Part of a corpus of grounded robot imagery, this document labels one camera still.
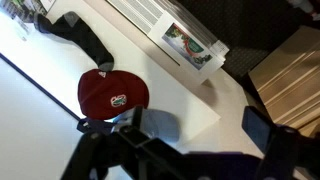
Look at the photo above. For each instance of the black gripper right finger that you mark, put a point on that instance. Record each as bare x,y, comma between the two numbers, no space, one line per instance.
256,128

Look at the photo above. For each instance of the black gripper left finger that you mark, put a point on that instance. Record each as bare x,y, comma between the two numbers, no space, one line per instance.
137,120

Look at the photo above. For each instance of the white windowsill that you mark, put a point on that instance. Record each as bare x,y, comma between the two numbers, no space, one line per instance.
156,90

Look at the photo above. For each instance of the light blue cap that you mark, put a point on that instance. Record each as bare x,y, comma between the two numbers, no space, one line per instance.
161,123

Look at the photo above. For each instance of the red baseball cap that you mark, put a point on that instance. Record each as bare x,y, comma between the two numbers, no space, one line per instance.
106,88

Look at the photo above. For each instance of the navy blue cap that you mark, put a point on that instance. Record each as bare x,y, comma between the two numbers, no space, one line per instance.
93,126

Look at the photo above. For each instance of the light wooden dresser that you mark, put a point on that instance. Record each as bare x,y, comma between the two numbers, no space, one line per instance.
290,76

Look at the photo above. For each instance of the printed leaflet on heater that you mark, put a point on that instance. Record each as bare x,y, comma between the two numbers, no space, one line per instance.
186,46

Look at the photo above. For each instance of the dark grey sock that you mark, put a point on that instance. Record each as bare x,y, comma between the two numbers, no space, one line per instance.
83,36

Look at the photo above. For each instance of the open picture magazine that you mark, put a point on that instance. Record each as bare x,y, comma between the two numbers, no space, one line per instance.
16,10

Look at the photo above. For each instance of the white wall heater unit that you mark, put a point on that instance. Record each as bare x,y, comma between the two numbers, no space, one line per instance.
140,13

